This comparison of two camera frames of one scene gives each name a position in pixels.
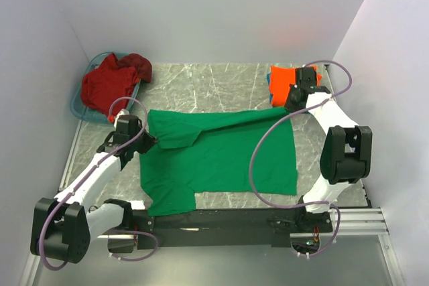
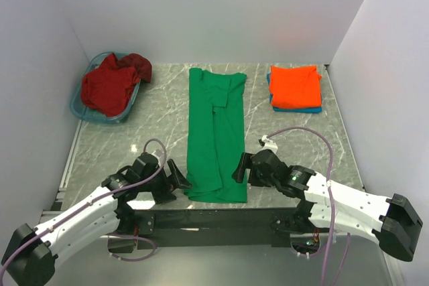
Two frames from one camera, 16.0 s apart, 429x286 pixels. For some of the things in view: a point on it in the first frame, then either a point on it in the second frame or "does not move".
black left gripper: x=150 y=140 to x=176 y=180
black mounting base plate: x=247 y=228 does not move
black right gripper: x=288 y=105 to x=245 y=162
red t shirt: x=108 y=88 does not move
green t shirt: x=210 y=152 to x=215 y=135
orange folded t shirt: x=280 y=80 does not move
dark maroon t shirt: x=142 y=65 does not move
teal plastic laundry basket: x=77 y=104 does not move
